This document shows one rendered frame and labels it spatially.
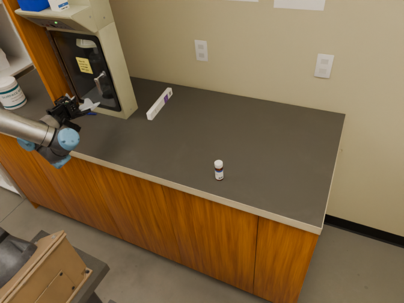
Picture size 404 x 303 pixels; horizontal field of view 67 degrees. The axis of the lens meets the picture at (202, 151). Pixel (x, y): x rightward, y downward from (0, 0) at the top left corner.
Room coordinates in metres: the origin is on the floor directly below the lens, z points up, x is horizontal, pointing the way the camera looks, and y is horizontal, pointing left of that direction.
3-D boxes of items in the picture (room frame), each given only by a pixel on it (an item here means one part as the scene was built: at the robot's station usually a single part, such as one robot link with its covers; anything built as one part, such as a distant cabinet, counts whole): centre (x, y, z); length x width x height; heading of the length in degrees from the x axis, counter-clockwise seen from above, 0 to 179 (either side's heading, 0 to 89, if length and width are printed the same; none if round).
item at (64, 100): (1.10, 0.56, 1.18); 0.12 x 0.08 x 0.09; 149
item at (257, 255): (1.37, 0.33, 0.45); 2.05 x 0.67 x 0.90; 60
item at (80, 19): (1.35, 0.55, 1.46); 0.32 x 0.11 x 0.10; 60
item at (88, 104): (1.14, 0.46, 1.17); 0.09 x 0.03 x 0.06; 113
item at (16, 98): (1.62, 1.08, 1.02); 0.13 x 0.13 x 0.15
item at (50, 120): (1.03, 0.61, 1.17); 0.08 x 0.05 x 0.08; 59
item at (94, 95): (1.40, 0.52, 1.19); 0.30 x 0.01 x 0.40; 60
